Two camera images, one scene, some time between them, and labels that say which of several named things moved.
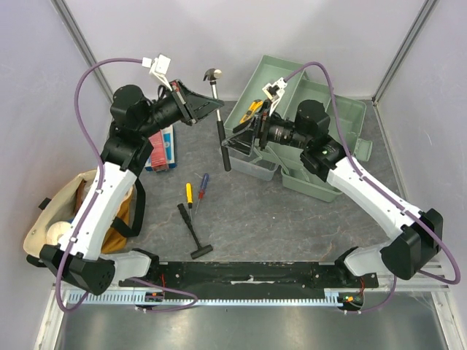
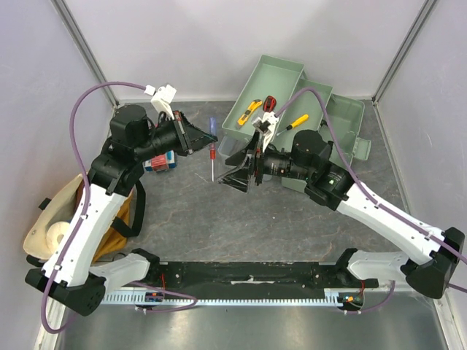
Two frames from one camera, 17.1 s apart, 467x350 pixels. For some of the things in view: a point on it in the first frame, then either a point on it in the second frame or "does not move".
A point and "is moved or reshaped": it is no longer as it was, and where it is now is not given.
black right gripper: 261,129 to 257,166
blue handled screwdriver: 203,187 to 213,146
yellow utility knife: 255,106 does not move
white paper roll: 55,230 does not move
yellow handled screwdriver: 190,200 is moved or reshaped
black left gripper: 183,95 to 201,138
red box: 158,157 does not move
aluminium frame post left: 68,20 does not move
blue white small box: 162,155 does not move
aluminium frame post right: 404,51 does not move
